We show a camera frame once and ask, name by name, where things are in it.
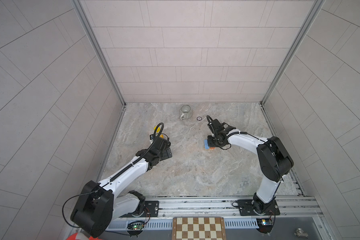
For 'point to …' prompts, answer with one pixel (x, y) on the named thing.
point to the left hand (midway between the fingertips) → (166, 150)
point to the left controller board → (135, 228)
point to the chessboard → (198, 228)
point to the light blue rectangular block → (206, 145)
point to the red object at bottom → (73, 237)
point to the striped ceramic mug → (186, 112)
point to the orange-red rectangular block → (212, 148)
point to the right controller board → (265, 225)
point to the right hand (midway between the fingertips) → (209, 143)
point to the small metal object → (300, 232)
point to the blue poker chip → (199, 118)
